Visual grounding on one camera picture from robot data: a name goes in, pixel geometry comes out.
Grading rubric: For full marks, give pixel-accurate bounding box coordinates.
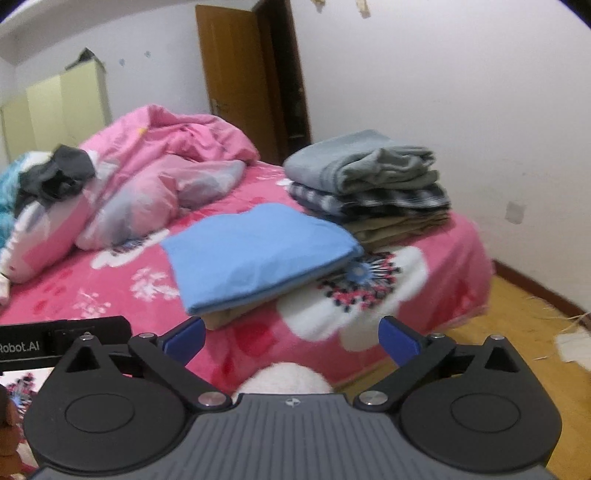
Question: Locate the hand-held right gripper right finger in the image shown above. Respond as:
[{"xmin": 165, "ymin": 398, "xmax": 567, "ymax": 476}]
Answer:
[{"xmin": 353, "ymin": 315, "xmax": 532, "ymax": 412}]

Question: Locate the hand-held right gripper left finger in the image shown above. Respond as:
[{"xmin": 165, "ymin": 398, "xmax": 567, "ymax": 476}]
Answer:
[{"xmin": 53, "ymin": 316, "xmax": 232, "ymax": 412}]

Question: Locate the light blue shirt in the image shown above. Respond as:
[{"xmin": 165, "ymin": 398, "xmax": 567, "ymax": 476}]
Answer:
[{"xmin": 161, "ymin": 203, "xmax": 365, "ymax": 317}]

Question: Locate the person's left hand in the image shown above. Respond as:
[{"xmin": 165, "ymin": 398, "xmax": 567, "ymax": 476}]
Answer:
[{"xmin": 0, "ymin": 385, "xmax": 26, "ymax": 476}]

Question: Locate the beige folded garment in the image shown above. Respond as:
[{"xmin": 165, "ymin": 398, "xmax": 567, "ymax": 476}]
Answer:
[{"xmin": 202, "ymin": 295, "xmax": 288, "ymax": 331}]

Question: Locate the pink floral blanket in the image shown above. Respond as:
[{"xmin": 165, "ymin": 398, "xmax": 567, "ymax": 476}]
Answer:
[{"xmin": 0, "ymin": 159, "xmax": 493, "ymax": 393}]

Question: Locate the white fluffy robe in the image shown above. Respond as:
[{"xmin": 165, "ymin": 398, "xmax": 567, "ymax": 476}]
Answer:
[{"xmin": 231, "ymin": 362, "xmax": 336, "ymax": 396}]

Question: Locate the olive folded garment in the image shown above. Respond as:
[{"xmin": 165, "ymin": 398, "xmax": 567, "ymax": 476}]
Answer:
[{"xmin": 344, "ymin": 210, "xmax": 454, "ymax": 253}]

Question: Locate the dark plaid folded garment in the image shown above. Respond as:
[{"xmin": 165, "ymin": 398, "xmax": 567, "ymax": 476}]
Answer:
[{"xmin": 288, "ymin": 182, "xmax": 451, "ymax": 219}]

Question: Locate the teal striped garment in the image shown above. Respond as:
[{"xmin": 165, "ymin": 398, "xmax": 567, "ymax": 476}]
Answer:
[{"xmin": 0, "ymin": 154, "xmax": 28, "ymax": 254}]

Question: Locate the pink patchwork quilt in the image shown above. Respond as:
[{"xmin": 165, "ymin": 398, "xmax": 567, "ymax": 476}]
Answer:
[{"xmin": 0, "ymin": 105, "xmax": 259, "ymax": 284}]

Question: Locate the dark grey garment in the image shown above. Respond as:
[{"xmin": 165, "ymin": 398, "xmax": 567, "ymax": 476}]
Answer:
[{"xmin": 14, "ymin": 144, "xmax": 98, "ymax": 217}]

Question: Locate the white paper scrap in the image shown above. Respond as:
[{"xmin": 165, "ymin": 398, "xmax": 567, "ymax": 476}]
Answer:
[{"xmin": 554, "ymin": 330, "xmax": 591, "ymax": 365}]

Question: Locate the grey folded garment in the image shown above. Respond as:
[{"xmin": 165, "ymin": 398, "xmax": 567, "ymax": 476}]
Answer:
[{"xmin": 283, "ymin": 129, "xmax": 437, "ymax": 195}]

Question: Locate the pale yellow wardrobe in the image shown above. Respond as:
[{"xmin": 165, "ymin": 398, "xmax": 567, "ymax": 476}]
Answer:
[{"xmin": 0, "ymin": 60, "xmax": 112, "ymax": 164}]

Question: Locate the wooden door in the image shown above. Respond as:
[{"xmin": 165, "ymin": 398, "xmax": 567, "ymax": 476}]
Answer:
[{"xmin": 195, "ymin": 0, "xmax": 313, "ymax": 167}]

